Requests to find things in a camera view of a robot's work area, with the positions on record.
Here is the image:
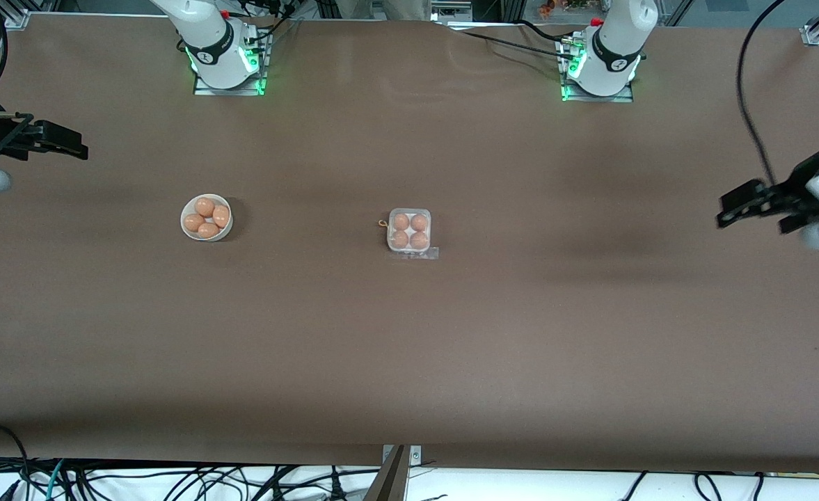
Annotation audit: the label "clear plastic egg box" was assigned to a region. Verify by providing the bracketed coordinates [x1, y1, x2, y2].
[385, 207, 440, 262]

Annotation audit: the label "white round bowl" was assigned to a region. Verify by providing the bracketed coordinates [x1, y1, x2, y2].
[180, 193, 234, 242]

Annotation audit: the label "beige trousers of person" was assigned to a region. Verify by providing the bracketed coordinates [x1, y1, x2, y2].
[336, 0, 432, 22]

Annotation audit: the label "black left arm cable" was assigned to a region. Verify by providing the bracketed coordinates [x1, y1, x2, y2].
[736, 0, 787, 187]

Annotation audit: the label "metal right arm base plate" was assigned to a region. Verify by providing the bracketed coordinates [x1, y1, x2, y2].
[192, 28, 268, 97]

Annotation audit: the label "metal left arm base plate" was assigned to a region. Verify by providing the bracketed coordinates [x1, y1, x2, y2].
[559, 38, 635, 104]

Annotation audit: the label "black base cable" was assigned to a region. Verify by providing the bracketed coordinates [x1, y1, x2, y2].
[517, 19, 573, 44]
[459, 29, 577, 60]

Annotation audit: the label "teal cable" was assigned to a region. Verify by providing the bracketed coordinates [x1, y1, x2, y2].
[44, 458, 67, 501]

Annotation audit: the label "small metal bracket plate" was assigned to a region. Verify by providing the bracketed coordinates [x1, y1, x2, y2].
[381, 445, 422, 466]

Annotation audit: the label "dark metal post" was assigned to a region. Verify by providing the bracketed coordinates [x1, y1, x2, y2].
[364, 445, 410, 501]

